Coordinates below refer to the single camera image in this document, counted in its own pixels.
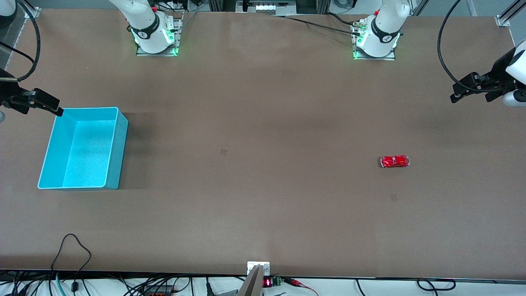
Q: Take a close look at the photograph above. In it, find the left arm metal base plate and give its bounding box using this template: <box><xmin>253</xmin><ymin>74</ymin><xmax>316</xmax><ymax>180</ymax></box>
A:
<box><xmin>352</xmin><ymin>20</ymin><xmax>397</xmax><ymax>61</ymax></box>

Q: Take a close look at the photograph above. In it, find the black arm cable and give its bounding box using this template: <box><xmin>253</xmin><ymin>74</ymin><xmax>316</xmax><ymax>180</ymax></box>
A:
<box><xmin>0</xmin><ymin>0</ymin><xmax>41</xmax><ymax>82</ymax></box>
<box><xmin>437</xmin><ymin>0</ymin><xmax>510</xmax><ymax>93</ymax></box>

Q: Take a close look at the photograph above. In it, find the grey orange power strip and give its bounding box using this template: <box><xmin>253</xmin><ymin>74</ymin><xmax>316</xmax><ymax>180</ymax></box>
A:
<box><xmin>142</xmin><ymin>284</ymin><xmax>175</xmax><ymax>296</ymax></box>

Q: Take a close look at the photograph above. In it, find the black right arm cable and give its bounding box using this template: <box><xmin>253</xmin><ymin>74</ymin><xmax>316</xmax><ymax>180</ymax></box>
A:
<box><xmin>0</xmin><ymin>0</ymin><xmax>41</xmax><ymax>82</ymax></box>

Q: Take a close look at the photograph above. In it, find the red beetle toy car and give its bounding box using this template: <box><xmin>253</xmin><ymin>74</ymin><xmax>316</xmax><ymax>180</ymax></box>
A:
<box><xmin>380</xmin><ymin>155</ymin><xmax>411</xmax><ymax>169</ymax></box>

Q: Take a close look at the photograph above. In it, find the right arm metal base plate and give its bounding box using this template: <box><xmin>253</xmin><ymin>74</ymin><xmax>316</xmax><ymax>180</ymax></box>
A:
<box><xmin>136</xmin><ymin>12</ymin><xmax>184</xmax><ymax>57</ymax></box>

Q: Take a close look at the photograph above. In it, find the grey metal mount bar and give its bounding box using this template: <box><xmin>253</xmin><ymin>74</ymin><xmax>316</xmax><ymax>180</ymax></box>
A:
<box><xmin>237</xmin><ymin>264</ymin><xmax>264</xmax><ymax>296</ymax></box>

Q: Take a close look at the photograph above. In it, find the red clip lead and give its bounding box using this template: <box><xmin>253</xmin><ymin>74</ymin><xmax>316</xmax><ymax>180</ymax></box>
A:
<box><xmin>284</xmin><ymin>277</ymin><xmax>319</xmax><ymax>296</ymax></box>

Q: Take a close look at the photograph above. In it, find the thick black coiled cable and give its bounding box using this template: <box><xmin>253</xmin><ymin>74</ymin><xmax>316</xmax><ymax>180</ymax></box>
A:
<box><xmin>417</xmin><ymin>278</ymin><xmax>457</xmax><ymax>291</ymax></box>

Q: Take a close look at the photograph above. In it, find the lit background device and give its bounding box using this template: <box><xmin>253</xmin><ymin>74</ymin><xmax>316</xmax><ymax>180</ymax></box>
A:
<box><xmin>236</xmin><ymin>0</ymin><xmax>297</xmax><ymax>16</ymax></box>

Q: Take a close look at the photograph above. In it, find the short black base cable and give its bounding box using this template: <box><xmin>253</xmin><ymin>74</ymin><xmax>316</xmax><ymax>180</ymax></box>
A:
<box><xmin>325</xmin><ymin>12</ymin><xmax>368</xmax><ymax>28</ymax></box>

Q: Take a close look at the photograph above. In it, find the thin black looped cable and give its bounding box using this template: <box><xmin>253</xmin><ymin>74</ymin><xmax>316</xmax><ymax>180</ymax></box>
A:
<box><xmin>51</xmin><ymin>234</ymin><xmax>92</xmax><ymax>293</ymax></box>

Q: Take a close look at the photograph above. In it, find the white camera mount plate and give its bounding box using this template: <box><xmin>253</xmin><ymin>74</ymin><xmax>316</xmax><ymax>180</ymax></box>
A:
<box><xmin>247</xmin><ymin>261</ymin><xmax>270</xmax><ymax>277</ymax></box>

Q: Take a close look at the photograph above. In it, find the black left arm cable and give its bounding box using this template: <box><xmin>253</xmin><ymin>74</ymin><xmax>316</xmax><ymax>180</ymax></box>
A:
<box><xmin>437</xmin><ymin>0</ymin><xmax>510</xmax><ymax>93</ymax></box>

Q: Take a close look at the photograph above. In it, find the long black table cable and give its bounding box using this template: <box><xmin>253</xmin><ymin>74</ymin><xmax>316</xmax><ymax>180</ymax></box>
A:
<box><xmin>272</xmin><ymin>15</ymin><xmax>362</xmax><ymax>36</ymax></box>

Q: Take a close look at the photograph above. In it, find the blue plastic box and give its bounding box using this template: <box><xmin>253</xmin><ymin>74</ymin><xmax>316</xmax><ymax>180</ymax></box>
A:
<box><xmin>38</xmin><ymin>107</ymin><xmax>129</xmax><ymax>190</ymax></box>

